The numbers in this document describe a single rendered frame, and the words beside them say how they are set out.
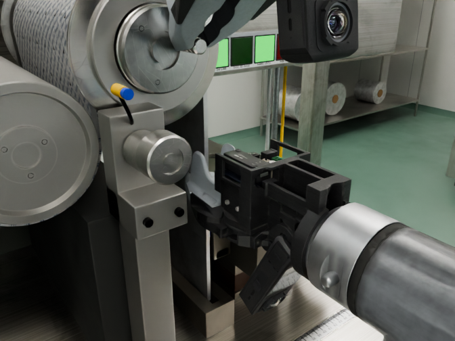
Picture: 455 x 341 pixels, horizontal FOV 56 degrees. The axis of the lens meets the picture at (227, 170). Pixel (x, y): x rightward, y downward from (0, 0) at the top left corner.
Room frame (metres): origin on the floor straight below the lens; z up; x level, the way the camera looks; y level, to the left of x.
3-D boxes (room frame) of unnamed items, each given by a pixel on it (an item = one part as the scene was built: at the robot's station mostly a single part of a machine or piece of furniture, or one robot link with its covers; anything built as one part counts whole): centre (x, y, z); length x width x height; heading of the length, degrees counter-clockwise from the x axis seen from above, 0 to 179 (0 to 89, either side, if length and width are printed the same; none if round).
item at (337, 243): (0.27, -0.09, 1.11); 0.08 x 0.05 x 0.08; 127
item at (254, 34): (0.89, -0.05, 1.19); 0.25 x 0.01 x 0.07; 127
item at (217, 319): (0.53, 0.09, 0.92); 0.28 x 0.04 x 0.04; 37
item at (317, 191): (0.34, -0.05, 1.12); 0.12 x 0.08 x 0.09; 37
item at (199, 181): (0.41, 0.03, 1.12); 0.09 x 0.03 x 0.06; 38
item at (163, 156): (0.31, 0.05, 1.18); 0.04 x 0.02 x 0.04; 127
